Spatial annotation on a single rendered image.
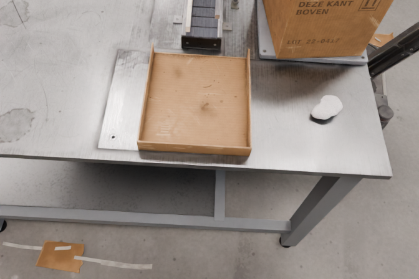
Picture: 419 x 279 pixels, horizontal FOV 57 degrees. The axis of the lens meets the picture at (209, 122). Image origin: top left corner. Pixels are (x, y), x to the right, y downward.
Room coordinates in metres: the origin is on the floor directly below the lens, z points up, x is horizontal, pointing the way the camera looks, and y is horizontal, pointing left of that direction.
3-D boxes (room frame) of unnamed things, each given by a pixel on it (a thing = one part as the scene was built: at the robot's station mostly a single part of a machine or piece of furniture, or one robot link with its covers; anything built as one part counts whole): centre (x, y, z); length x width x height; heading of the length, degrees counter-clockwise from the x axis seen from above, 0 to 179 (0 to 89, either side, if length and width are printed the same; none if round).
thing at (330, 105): (0.57, -0.29, 0.85); 0.08 x 0.07 x 0.04; 99
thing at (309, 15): (0.87, -0.25, 0.99); 0.30 x 0.24 x 0.27; 11
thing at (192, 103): (0.56, 0.04, 0.85); 0.30 x 0.26 x 0.04; 3
